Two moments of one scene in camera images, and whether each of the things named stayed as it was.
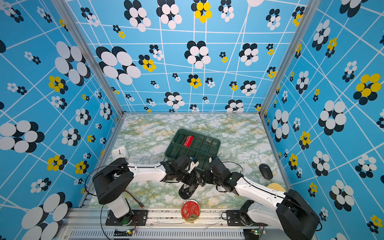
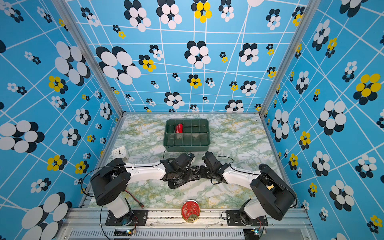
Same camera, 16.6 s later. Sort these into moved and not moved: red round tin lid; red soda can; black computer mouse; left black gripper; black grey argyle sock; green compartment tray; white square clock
Moved: black grey argyle sock; red soda can; green compartment tray
Not moved: red round tin lid; black computer mouse; white square clock; left black gripper
